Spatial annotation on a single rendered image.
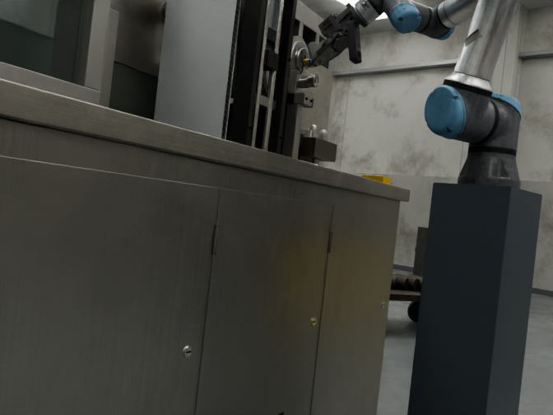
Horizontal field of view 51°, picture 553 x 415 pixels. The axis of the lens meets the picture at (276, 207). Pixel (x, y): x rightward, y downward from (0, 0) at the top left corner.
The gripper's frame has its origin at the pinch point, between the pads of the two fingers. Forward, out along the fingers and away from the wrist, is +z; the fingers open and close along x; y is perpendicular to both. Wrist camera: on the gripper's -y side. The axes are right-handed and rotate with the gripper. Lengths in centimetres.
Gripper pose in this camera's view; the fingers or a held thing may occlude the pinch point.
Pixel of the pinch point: (313, 65)
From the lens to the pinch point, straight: 185.4
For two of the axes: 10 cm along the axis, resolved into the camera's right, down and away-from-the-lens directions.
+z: -7.3, 5.6, 3.9
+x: -5.1, -0.6, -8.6
